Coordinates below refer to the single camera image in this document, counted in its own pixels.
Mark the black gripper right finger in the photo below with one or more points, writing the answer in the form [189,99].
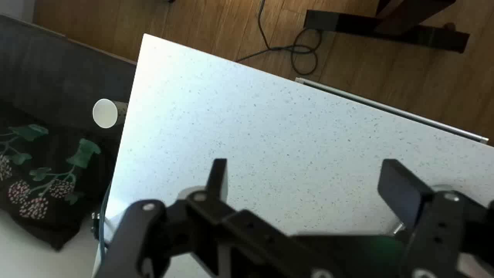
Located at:
[403,194]

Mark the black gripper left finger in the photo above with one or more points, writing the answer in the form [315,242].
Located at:
[217,178]

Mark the white paper cup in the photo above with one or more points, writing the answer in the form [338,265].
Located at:
[105,113]

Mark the black stand base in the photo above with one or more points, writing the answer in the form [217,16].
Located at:
[379,28]

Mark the dark grey sofa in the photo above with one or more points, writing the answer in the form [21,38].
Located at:
[55,67]

